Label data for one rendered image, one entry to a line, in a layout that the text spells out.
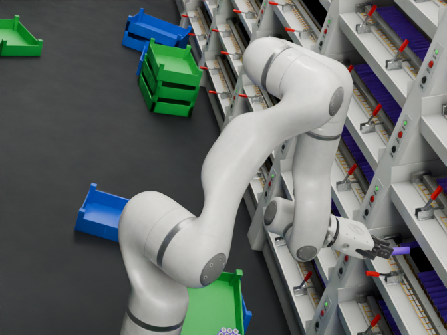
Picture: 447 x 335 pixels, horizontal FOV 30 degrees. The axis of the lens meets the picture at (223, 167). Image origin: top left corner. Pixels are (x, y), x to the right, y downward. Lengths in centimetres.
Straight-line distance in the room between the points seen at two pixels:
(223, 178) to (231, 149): 6
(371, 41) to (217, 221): 111
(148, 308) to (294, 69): 54
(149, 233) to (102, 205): 150
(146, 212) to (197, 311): 103
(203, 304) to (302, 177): 86
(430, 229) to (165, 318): 70
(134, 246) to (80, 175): 162
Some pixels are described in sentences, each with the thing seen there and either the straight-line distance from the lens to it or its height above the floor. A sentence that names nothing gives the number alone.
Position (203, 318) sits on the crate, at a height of 6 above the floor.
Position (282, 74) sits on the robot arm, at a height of 108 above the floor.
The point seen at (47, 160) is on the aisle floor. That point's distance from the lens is 326.
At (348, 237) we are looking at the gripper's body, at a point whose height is 67.
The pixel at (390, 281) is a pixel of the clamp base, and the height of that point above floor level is 55.
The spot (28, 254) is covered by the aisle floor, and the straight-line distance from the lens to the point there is 274.
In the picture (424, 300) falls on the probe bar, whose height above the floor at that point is 58.
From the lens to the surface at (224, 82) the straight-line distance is 396.
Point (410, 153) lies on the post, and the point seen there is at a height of 82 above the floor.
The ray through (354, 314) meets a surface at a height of 35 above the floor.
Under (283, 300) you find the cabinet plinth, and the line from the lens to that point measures 283.
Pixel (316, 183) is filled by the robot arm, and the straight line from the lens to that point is 184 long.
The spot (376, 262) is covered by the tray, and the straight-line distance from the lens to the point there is 220.
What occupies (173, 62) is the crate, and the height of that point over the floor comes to 16.
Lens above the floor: 162
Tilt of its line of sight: 27 degrees down
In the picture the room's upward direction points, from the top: 18 degrees clockwise
